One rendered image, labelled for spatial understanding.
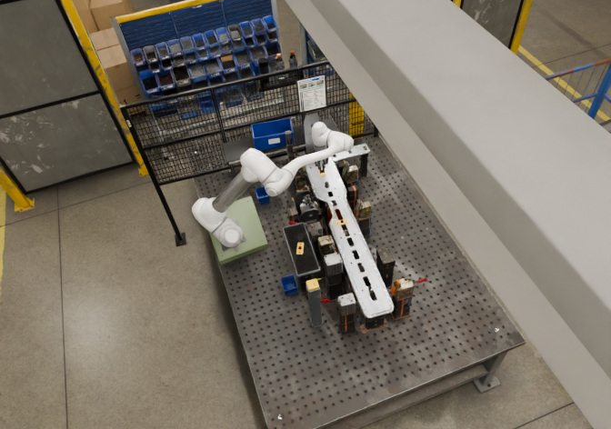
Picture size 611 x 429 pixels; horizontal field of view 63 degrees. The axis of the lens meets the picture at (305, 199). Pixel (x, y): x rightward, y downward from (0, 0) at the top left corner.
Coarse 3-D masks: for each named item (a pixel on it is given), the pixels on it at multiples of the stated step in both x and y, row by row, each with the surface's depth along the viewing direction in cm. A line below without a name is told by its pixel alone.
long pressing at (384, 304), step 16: (320, 160) 369; (320, 176) 358; (336, 176) 357; (320, 192) 348; (336, 192) 347; (336, 208) 337; (352, 224) 327; (336, 240) 320; (352, 240) 319; (352, 256) 311; (368, 256) 310; (352, 272) 304; (368, 272) 303; (384, 288) 295; (368, 304) 288; (384, 304) 288
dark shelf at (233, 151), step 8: (328, 120) 393; (296, 128) 389; (328, 128) 387; (336, 128) 386; (296, 136) 383; (304, 136) 383; (224, 144) 384; (232, 144) 383; (240, 144) 382; (248, 144) 382; (296, 144) 378; (304, 144) 378; (224, 152) 378; (232, 152) 377; (240, 152) 376; (264, 152) 374; (272, 152) 375; (232, 160) 371
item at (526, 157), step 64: (320, 0) 61; (384, 0) 54; (448, 0) 53; (384, 64) 49; (448, 64) 46; (512, 64) 45; (448, 128) 40; (512, 128) 40; (576, 128) 39; (512, 192) 35; (576, 192) 35; (576, 256) 31; (576, 320) 32
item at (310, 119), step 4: (308, 116) 352; (312, 116) 353; (316, 116) 354; (304, 120) 353; (308, 120) 354; (312, 120) 355; (316, 120) 356; (304, 124) 355; (308, 124) 357; (304, 128) 358; (308, 128) 360; (308, 132) 362; (308, 136) 366; (308, 140) 368; (312, 140) 369; (308, 144) 371; (312, 144) 372; (308, 148) 374; (312, 148) 375
